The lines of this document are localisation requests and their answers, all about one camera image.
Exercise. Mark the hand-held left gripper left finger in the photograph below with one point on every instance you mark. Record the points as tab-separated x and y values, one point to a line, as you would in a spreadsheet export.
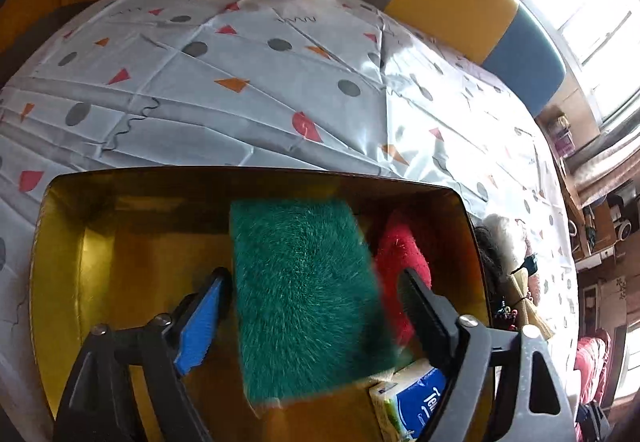
199	327

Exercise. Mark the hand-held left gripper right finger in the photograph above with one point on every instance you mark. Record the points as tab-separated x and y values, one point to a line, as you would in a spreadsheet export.
422	319

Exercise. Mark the green scouring sponge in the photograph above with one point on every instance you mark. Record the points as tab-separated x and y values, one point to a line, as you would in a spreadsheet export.
305	297

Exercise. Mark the red box with gold inside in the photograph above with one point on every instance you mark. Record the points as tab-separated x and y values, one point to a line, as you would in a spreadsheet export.
125	242

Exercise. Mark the white fluffy plush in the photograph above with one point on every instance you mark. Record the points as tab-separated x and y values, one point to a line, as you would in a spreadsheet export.
502	234

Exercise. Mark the red fluffy pouch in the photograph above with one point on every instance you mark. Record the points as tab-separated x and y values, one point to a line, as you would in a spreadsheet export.
400	242

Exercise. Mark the white tissue pack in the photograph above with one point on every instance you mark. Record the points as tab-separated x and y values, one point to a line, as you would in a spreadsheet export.
405	402

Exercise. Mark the beige tied bundle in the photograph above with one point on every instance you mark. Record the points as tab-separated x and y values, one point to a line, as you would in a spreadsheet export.
522	302

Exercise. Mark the red cloth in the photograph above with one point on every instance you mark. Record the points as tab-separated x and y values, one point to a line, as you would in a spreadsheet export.
592	362

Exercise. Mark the wooden desk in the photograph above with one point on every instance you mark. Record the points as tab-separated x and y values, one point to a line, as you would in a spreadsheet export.
595	242

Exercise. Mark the white fan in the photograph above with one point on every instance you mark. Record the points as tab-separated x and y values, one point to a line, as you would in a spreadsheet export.
625	227

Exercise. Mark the purple box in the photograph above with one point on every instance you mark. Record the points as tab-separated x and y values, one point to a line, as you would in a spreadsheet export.
564	138

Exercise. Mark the printed grey tablecloth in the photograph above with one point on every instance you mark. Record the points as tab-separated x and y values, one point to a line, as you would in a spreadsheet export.
250	72

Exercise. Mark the yellow blue grey chair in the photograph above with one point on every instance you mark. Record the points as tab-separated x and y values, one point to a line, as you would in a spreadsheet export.
450	7

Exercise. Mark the window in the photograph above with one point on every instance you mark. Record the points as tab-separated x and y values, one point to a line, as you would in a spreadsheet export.
595	12

